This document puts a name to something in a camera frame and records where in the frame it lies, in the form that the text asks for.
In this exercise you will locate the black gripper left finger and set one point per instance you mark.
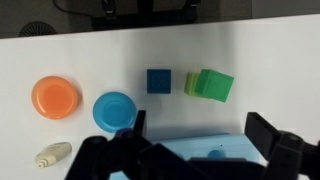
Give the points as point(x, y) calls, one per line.
point(110, 156)

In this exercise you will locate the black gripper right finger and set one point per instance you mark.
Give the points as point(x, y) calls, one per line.
point(286, 153)

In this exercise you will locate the small blue cup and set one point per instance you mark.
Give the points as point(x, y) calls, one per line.
point(216, 154)

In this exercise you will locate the blue saucer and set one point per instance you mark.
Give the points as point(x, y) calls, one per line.
point(113, 111)

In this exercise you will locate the beige crumpled object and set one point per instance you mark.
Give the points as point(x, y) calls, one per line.
point(53, 155)

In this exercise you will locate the orange plate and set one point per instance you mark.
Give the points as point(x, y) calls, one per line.
point(54, 97)

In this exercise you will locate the light blue toy sink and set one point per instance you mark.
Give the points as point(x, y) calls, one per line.
point(200, 145)

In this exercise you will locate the dark blue cube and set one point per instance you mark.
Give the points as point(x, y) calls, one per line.
point(159, 81)

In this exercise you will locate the light green cube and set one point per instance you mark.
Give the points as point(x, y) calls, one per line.
point(190, 84)

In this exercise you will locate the black round vented disc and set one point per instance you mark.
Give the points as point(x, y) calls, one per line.
point(37, 30)

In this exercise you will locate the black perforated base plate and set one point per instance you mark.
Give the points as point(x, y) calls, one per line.
point(146, 18)

